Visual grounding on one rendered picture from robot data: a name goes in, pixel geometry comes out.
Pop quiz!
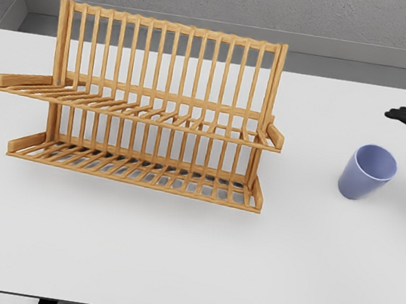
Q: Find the lavender blue plastic cup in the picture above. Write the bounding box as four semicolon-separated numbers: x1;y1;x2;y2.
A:
335;139;401;207

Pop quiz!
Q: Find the two-tier wooden dish rack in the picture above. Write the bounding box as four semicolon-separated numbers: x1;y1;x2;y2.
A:
0;0;301;217

